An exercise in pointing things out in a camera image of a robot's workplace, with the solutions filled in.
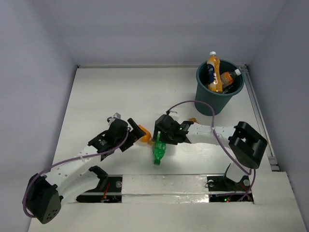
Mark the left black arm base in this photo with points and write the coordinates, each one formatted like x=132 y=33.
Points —
x=108 y=189

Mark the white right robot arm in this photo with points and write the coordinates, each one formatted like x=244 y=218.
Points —
x=247 y=145

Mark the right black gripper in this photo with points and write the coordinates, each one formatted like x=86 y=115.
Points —
x=162 y=137

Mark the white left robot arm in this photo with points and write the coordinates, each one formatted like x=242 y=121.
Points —
x=50 y=189

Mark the orange bottle blue label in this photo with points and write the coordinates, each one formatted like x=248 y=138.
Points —
x=213 y=66

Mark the small orange bottle white label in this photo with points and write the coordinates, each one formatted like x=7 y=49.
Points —
x=147 y=138

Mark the crushed green plastic bottle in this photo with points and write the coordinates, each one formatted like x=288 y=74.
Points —
x=159 y=149

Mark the clear Pepsi bottle black cap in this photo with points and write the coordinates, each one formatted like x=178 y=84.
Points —
x=229 y=89

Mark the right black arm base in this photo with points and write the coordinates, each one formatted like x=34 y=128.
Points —
x=221 y=189

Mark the tall orange bottle white cap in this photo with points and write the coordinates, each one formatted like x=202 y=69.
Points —
x=228 y=78

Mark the silver tape strip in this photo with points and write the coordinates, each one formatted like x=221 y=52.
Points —
x=171 y=188

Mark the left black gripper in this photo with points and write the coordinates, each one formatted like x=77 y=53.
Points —
x=133 y=132

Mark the small orange juice bottle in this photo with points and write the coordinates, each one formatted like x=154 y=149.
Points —
x=193 y=120

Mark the dark teal plastic bin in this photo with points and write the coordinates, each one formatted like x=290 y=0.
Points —
x=216 y=100

